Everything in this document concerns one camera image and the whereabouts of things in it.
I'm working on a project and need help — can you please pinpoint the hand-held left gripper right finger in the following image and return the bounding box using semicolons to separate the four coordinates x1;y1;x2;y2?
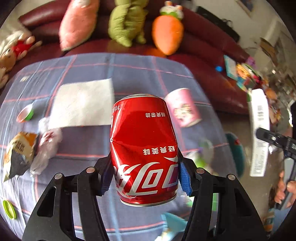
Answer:
178;155;269;241

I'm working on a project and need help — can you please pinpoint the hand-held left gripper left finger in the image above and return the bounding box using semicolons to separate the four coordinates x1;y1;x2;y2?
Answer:
22;154;115;241

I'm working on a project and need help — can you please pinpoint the long white carton box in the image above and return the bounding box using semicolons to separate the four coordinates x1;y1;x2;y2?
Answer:
247;89;271;178

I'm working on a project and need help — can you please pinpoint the dented red soda can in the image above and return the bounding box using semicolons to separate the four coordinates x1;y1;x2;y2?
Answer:
109;94;179;207

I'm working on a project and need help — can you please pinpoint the person's right hand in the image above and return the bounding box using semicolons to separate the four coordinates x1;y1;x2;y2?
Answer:
274;170;296;210

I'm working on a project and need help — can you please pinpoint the green and white wrapper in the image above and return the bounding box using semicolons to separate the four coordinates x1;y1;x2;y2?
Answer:
190;139;214;173

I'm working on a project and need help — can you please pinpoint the teal plastic container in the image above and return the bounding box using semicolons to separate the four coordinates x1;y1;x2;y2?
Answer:
225;133;246;178

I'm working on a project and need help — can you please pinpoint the teal paper piece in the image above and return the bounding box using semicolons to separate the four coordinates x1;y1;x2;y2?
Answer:
161;212;188;241

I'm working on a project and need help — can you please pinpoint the clear crumpled plastic bag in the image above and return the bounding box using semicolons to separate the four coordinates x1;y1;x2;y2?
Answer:
30;118;63;176

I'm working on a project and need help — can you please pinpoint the pink drink can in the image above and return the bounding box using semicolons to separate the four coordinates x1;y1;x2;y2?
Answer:
165;88;202;128

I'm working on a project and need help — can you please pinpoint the pile of colourful toys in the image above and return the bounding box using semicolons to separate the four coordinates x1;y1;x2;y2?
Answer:
223;55;266;90

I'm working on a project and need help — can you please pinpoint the white paper towel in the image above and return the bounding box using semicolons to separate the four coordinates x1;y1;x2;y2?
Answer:
47;78;114;129

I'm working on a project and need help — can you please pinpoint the orange and black snack bag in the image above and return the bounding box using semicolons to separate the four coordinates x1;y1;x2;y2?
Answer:
3;132;38;182

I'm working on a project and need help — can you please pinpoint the green plastic lid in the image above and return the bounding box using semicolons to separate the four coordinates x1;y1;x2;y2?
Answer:
3;200;17;219

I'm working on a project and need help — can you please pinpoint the dark red leather sofa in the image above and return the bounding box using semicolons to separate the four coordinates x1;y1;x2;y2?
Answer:
18;0;251;115

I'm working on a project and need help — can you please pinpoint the green and white cup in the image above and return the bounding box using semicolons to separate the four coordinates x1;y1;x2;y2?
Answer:
16;103;35;123

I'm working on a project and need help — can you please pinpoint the blue plaid tablecloth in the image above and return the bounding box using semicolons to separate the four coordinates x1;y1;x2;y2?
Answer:
0;53;238;241

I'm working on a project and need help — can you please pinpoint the orange carrot plush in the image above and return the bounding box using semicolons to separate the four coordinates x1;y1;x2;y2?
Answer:
152;15;184;55

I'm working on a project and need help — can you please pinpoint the pink plush pillow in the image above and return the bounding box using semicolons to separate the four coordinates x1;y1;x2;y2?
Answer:
59;0;100;51

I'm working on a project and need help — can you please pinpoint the beige plush with red clothes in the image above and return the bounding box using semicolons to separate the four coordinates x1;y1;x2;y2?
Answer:
0;30;42;88

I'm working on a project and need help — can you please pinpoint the green plush toy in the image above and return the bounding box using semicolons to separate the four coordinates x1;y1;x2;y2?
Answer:
108;0;148;47

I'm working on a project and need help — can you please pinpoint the framed wall picture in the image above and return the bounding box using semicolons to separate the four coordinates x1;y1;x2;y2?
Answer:
236;0;253;16

